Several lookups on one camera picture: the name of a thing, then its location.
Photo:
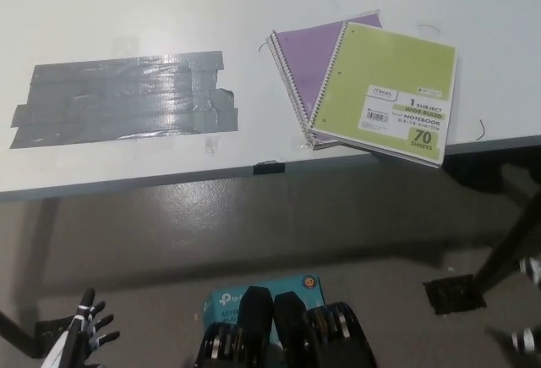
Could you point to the clear tape piece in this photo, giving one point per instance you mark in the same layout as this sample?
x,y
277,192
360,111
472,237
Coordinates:
x,y
302,145
212,144
125,43

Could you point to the black table leg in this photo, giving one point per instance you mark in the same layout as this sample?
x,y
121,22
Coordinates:
x,y
507,249
12,326

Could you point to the black robot body blocks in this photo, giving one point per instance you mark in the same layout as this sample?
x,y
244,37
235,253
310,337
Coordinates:
x,y
291,325

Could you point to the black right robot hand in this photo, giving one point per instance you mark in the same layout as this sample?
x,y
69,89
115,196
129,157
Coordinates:
x,y
528,267

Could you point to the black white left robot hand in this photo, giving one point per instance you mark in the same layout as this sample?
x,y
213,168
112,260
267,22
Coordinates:
x,y
91,327

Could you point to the black floor tape patch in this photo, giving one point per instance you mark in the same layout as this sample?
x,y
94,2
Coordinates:
x,y
50,326
448,296

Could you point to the green spiral notebook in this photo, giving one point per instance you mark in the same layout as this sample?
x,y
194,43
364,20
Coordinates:
x,y
380,72

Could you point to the grey duct tape patch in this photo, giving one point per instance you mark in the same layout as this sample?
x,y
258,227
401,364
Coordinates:
x,y
127,97

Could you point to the teal router box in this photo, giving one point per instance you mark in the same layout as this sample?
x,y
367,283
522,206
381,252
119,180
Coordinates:
x,y
228,300

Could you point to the purple spiral notebook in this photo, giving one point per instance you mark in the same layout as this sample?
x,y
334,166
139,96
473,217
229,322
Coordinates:
x,y
304,59

